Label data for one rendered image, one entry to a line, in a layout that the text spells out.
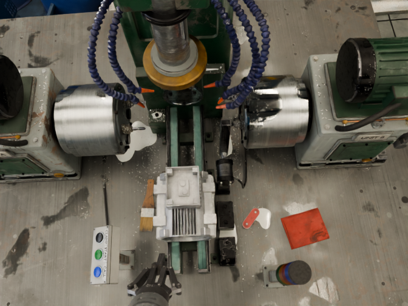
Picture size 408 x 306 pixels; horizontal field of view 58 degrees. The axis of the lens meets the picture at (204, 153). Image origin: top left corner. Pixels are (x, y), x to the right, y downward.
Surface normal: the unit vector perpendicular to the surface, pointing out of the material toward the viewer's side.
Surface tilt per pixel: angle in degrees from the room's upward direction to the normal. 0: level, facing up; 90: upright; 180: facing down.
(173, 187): 0
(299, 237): 1
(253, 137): 66
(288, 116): 36
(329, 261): 0
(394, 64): 22
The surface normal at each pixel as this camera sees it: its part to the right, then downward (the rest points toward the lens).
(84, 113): -0.01, -0.05
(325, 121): -0.02, -0.34
